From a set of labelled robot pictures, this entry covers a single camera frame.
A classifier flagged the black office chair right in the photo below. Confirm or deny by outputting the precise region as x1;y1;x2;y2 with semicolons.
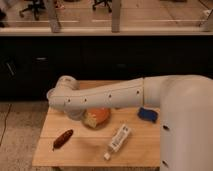
91;0;113;14

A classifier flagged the white tube with cap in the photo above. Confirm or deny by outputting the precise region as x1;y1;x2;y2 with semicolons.
104;124;131;160

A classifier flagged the dark cabinet counter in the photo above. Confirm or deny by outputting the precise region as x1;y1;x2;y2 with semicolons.
0;35;213;101

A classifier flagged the blue crumpled cloth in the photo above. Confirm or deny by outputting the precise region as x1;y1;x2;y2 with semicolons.
138;107;158;123

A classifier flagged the black office chair left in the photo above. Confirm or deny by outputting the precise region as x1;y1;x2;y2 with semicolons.
19;0;45;21

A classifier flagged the dark red pepper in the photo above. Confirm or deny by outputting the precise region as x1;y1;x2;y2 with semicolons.
53;129;73;149

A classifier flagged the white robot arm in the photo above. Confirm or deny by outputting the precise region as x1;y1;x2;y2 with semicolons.
47;75;213;171

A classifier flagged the orange bowl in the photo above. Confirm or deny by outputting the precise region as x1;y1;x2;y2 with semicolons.
84;108;111;128

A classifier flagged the black office chair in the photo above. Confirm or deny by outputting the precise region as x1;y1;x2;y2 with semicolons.
19;0;45;21
91;0;113;14

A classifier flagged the wooden table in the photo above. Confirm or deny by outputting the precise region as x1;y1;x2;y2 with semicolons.
31;79;162;171

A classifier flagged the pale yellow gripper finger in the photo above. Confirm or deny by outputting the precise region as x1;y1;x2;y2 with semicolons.
83;112;97;128

